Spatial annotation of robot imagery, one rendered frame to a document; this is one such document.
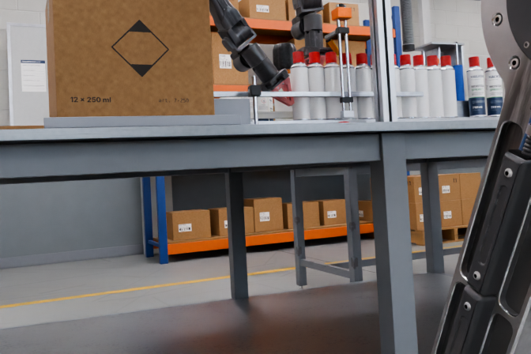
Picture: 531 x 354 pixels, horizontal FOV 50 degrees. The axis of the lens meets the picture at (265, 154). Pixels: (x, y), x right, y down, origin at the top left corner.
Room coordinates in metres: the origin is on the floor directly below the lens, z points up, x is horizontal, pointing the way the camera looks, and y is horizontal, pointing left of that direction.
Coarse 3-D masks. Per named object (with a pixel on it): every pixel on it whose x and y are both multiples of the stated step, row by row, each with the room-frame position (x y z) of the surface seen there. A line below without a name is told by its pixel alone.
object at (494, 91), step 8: (488, 64) 1.89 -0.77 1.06; (488, 72) 1.88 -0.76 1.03; (496, 72) 1.87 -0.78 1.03; (488, 80) 1.88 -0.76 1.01; (496, 80) 1.87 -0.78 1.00; (488, 88) 1.89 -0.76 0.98; (496, 88) 1.87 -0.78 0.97; (488, 96) 1.89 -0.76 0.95; (496, 96) 1.87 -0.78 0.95; (488, 104) 1.89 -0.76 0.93; (496, 104) 1.87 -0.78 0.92; (488, 112) 1.89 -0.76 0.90; (496, 112) 1.87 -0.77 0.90
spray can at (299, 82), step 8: (296, 56) 1.63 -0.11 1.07; (296, 64) 1.63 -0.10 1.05; (304, 64) 1.64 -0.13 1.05; (296, 72) 1.63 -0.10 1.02; (304, 72) 1.63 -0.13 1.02; (296, 80) 1.63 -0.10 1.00; (304, 80) 1.63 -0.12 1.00; (296, 88) 1.63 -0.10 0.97; (304, 88) 1.63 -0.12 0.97; (296, 104) 1.63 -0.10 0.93; (304, 104) 1.63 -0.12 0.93; (296, 112) 1.63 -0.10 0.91; (304, 112) 1.63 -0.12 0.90
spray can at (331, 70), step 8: (328, 56) 1.67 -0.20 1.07; (336, 56) 1.67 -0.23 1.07; (328, 64) 1.67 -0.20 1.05; (336, 64) 1.67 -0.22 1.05; (328, 72) 1.66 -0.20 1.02; (336, 72) 1.66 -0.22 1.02; (328, 80) 1.66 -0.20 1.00; (336, 80) 1.66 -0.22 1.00; (328, 88) 1.66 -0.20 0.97; (336, 88) 1.66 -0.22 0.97; (328, 104) 1.66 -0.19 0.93; (336, 104) 1.65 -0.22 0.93; (328, 112) 1.66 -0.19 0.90; (336, 112) 1.65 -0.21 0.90
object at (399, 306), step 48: (0, 144) 0.99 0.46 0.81; (48, 144) 1.01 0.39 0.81; (96, 144) 1.04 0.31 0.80; (144, 144) 1.07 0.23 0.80; (192, 144) 1.10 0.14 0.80; (240, 144) 1.14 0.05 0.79; (288, 144) 1.17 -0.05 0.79; (336, 144) 1.21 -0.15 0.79; (384, 144) 1.24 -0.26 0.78; (432, 144) 1.30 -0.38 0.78; (480, 144) 1.35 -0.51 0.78; (240, 192) 2.38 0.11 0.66; (384, 192) 1.24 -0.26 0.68; (432, 192) 2.71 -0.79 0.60; (240, 240) 2.37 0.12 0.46; (384, 240) 1.25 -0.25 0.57; (432, 240) 2.71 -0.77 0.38; (240, 288) 2.37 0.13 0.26; (336, 288) 2.47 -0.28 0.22; (384, 288) 1.27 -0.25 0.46; (432, 288) 2.37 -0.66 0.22; (0, 336) 1.98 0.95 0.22; (48, 336) 1.94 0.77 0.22; (96, 336) 1.91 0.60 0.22; (144, 336) 1.88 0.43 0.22; (192, 336) 1.85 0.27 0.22; (240, 336) 1.82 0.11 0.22; (288, 336) 1.79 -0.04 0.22; (336, 336) 1.76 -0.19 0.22; (384, 336) 1.28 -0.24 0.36; (432, 336) 1.71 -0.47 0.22
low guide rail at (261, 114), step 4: (252, 112) 1.63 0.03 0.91; (260, 112) 1.64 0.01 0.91; (264, 112) 1.64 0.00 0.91; (268, 112) 1.65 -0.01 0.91; (272, 112) 1.65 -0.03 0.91; (276, 112) 1.66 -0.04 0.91; (280, 112) 1.66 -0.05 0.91; (284, 112) 1.67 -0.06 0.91; (288, 112) 1.67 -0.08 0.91; (252, 116) 1.63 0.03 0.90; (260, 116) 1.64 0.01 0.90; (264, 116) 1.64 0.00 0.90; (268, 116) 1.65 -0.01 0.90; (272, 116) 1.65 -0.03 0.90; (276, 116) 1.66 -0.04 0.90; (280, 116) 1.66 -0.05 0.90; (284, 116) 1.67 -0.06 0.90; (288, 116) 1.67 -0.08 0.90; (292, 116) 1.67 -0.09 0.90
